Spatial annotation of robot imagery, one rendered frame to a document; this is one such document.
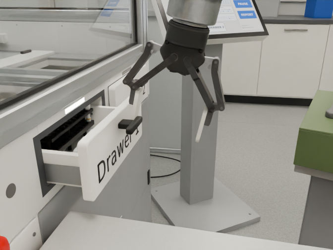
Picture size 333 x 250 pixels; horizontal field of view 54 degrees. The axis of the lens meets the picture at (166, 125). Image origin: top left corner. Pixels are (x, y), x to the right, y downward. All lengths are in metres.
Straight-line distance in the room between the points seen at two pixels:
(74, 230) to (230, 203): 1.40
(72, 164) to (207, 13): 0.34
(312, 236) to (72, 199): 0.67
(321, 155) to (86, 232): 0.54
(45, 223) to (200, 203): 1.36
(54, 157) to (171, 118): 1.87
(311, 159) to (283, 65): 2.83
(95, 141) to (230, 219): 1.36
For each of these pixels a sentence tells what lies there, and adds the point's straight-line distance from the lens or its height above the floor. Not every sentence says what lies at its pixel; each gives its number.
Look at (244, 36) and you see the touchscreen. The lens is 1.57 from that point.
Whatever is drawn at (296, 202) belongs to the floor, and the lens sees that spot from 2.12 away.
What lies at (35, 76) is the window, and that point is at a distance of 0.59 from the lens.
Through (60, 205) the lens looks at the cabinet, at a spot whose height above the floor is 0.77.
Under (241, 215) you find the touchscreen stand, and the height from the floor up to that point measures 0.03.
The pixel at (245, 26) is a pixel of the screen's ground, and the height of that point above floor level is 1.00.
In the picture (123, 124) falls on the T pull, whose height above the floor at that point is 0.91.
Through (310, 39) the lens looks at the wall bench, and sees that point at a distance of 3.63.
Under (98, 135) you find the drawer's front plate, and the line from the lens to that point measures 0.56.
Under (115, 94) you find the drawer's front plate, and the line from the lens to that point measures 0.83.
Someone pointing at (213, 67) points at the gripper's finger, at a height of 1.02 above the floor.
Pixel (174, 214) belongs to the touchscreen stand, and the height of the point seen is 0.03.
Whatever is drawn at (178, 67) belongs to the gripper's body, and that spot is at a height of 1.02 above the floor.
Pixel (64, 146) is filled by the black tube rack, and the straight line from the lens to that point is 0.66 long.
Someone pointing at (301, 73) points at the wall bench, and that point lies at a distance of 3.67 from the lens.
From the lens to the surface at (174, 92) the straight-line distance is 2.34.
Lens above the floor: 1.15
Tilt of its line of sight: 22 degrees down
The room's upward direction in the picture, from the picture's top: straight up
